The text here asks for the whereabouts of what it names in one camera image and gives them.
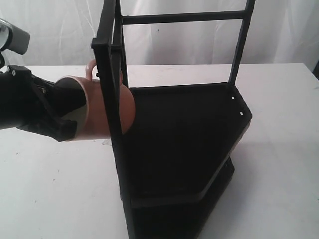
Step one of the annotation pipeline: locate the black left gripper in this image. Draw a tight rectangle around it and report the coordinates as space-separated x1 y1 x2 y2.
0 65 87 142

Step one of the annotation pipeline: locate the pink ceramic mug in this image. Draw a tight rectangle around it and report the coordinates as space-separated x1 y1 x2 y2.
62 59 136 141

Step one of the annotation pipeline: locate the clear tape piece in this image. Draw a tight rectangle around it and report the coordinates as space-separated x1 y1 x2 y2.
102 139 112 146

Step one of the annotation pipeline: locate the black metal shelf rack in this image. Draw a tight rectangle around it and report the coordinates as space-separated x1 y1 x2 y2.
91 0 255 239

